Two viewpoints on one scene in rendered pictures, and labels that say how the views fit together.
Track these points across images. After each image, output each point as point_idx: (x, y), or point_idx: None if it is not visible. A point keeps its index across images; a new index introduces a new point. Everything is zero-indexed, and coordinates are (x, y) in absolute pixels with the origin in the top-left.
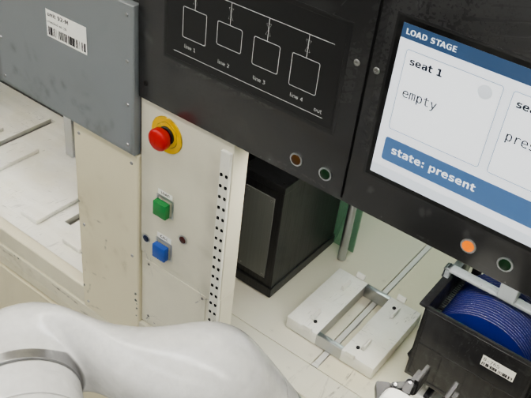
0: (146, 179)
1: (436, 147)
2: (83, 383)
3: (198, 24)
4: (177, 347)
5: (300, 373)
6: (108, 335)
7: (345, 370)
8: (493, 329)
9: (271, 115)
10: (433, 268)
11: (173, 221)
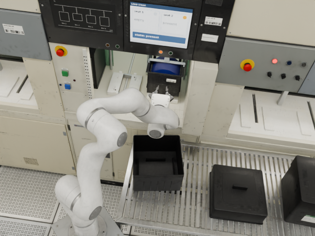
0: (56, 66)
1: (146, 30)
2: None
3: (65, 15)
4: (126, 95)
5: None
6: (110, 99)
7: None
8: (166, 71)
9: (96, 35)
10: (138, 61)
11: (69, 76)
